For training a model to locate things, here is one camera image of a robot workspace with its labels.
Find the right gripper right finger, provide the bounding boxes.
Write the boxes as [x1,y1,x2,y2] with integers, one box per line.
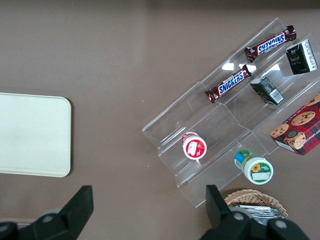
[199,184,311,240]

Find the light wicker basket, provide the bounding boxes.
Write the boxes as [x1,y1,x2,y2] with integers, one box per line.
[223,188,289,219]

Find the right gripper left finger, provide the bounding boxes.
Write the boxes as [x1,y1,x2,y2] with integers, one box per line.
[0,185,94,240]

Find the red lid yogurt cup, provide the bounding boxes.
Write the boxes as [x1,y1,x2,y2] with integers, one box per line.
[181,131,208,161]

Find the small black drink carton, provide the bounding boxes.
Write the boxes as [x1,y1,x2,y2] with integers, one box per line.
[249,76,286,106]
[285,39,319,76]

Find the silver foil packs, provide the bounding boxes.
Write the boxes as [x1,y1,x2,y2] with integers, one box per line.
[232,204,286,226]

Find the cream plastic tray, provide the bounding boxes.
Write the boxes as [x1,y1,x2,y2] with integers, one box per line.
[0,92,72,179]

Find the clear acrylic stepped stand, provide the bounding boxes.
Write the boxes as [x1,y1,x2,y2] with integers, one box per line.
[141,17,320,209]

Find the green lid yogurt cup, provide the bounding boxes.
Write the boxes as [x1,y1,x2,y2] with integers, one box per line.
[234,149,274,186]

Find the red plaid cookie box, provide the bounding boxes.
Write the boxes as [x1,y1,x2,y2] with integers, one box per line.
[269,92,320,157]

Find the Snickers chocolate bar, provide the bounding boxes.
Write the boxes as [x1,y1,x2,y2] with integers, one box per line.
[204,64,253,104]
[244,24,298,63]

